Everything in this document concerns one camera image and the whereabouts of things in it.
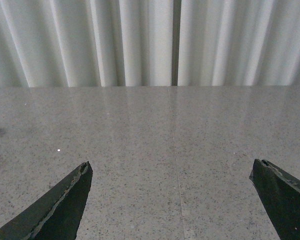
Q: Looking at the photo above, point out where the white left curtain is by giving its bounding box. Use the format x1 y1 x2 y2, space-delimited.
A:
0 0 175 88

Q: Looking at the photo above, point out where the white curtain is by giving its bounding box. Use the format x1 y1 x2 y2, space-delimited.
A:
0 0 175 88
177 0 300 86

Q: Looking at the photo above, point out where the white right curtain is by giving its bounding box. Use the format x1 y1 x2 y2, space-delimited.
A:
177 0 300 86

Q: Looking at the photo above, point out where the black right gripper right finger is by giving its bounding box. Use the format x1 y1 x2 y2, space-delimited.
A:
249 159 300 240

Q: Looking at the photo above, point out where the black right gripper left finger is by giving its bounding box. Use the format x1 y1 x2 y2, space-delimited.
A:
0 161 93 240

